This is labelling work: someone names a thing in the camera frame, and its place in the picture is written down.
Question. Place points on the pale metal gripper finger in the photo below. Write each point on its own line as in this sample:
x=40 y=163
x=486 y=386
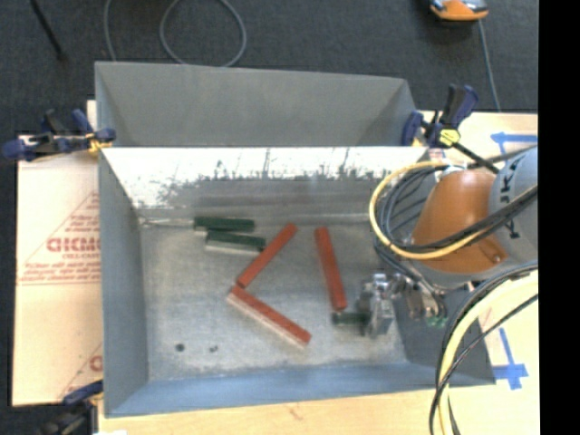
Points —
x=375 y=290
x=381 y=323

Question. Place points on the dark green block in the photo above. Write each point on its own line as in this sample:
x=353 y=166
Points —
x=235 y=242
x=349 y=318
x=224 y=224

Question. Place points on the red-brown flat block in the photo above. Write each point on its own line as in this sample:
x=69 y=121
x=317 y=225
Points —
x=268 y=317
x=331 y=270
x=267 y=255

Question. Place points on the grey metal bin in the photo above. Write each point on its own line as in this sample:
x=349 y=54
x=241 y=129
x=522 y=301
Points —
x=190 y=315

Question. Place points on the brown cardboard board, red print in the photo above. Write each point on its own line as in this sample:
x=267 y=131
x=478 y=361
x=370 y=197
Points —
x=54 y=315

